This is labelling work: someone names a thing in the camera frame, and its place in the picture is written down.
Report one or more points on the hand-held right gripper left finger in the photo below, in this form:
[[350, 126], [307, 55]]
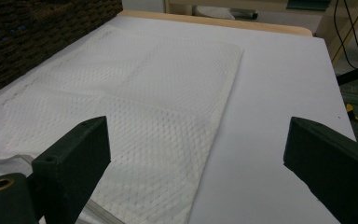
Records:
[[71, 161]]

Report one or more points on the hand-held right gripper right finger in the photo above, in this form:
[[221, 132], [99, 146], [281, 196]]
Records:
[[332, 161]]

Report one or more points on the white plastic bag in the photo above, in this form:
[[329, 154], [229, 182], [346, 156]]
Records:
[[136, 93]]

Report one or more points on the black metal stand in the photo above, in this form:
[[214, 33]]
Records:
[[357, 74]]

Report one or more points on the brown wicker basket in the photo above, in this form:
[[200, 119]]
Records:
[[28, 37]]

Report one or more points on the light wooden desk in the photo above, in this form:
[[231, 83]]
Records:
[[326, 25]]

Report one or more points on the grey rounded object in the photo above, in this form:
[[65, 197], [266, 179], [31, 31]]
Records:
[[217, 12]]

